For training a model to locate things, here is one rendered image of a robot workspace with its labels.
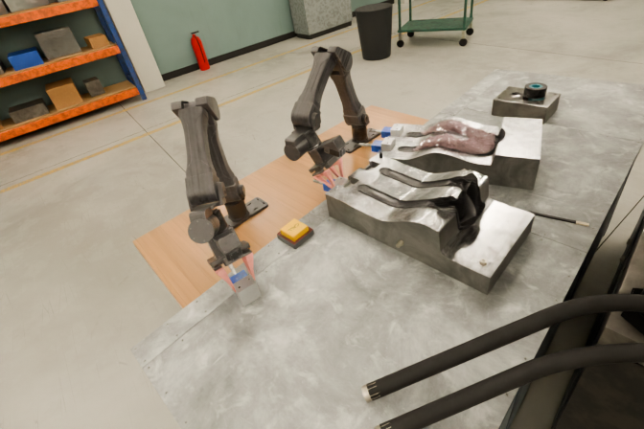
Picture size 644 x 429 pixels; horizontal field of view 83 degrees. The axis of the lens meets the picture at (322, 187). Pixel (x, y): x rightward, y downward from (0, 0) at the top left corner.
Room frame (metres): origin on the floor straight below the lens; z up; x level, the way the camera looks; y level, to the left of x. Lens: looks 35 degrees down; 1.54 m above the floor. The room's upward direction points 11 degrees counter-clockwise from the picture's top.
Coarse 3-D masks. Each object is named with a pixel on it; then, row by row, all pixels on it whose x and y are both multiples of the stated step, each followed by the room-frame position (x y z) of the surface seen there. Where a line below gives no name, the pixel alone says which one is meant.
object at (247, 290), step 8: (232, 264) 0.72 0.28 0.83; (232, 272) 0.70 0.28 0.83; (240, 272) 0.68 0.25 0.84; (232, 280) 0.66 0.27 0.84; (240, 280) 0.64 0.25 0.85; (248, 280) 0.64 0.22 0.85; (240, 288) 0.61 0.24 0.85; (248, 288) 0.61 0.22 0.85; (256, 288) 0.62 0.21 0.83; (240, 296) 0.60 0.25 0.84; (248, 296) 0.61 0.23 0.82; (256, 296) 0.62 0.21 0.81
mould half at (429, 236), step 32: (384, 160) 1.01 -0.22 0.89; (352, 192) 0.87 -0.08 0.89; (416, 192) 0.81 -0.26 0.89; (448, 192) 0.73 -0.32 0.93; (480, 192) 0.73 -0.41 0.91; (352, 224) 0.81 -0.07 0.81; (384, 224) 0.72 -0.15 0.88; (416, 224) 0.65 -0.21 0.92; (448, 224) 0.63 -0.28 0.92; (480, 224) 0.67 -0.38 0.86; (512, 224) 0.65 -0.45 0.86; (416, 256) 0.65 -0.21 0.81; (448, 256) 0.59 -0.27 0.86; (480, 256) 0.57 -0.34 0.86; (512, 256) 0.59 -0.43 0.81; (480, 288) 0.52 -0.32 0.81
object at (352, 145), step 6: (354, 126) 1.32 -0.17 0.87; (360, 126) 1.31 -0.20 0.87; (366, 126) 1.32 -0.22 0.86; (354, 132) 1.31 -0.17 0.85; (360, 132) 1.30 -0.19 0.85; (366, 132) 1.31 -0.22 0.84; (372, 132) 1.37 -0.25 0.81; (354, 138) 1.31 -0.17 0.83; (360, 138) 1.30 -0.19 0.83; (366, 138) 1.31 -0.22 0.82; (372, 138) 1.32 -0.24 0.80; (348, 144) 1.31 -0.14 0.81; (354, 144) 1.30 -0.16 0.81; (348, 150) 1.25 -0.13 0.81; (354, 150) 1.26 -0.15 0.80
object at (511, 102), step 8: (512, 88) 1.41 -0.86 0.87; (520, 88) 1.39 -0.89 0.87; (496, 96) 1.36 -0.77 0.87; (504, 96) 1.35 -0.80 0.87; (512, 96) 1.36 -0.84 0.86; (520, 96) 1.35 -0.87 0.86; (552, 96) 1.27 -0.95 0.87; (560, 96) 1.28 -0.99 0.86; (496, 104) 1.33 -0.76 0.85; (504, 104) 1.30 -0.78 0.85; (512, 104) 1.28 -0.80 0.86; (520, 104) 1.26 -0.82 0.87; (528, 104) 1.24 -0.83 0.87; (536, 104) 1.23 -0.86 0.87; (544, 104) 1.21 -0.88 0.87; (552, 104) 1.23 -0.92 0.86; (496, 112) 1.32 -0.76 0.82; (504, 112) 1.30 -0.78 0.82; (512, 112) 1.28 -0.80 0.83; (520, 112) 1.25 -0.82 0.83; (528, 112) 1.23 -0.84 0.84; (536, 112) 1.21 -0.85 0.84; (544, 112) 1.19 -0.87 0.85; (552, 112) 1.24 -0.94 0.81; (544, 120) 1.19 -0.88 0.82
